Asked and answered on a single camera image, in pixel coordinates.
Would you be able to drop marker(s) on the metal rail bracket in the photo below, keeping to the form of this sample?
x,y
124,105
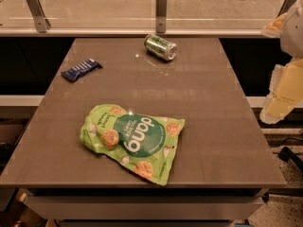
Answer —
x,y
285,6
161,16
40,21

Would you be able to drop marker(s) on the green Dang chips bag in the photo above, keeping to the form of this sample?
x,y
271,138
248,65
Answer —
x,y
144,144

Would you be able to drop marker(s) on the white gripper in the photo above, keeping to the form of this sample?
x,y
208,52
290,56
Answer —
x,y
294,32

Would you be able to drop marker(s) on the middle metal rail bracket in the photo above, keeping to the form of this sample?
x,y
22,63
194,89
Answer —
x,y
161,16

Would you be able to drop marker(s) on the left metal rail bracket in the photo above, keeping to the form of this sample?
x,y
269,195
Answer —
x,y
40,21

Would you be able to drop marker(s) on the blue snack bar wrapper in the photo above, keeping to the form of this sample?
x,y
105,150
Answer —
x,y
80,70

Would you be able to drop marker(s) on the glass barrier panel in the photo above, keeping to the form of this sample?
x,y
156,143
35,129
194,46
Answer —
x,y
139,14

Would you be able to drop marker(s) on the green soda can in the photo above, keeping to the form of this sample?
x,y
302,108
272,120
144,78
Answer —
x,y
160,47

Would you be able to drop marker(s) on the right metal rail bracket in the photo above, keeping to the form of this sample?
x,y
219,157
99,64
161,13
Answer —
x,y
285,6

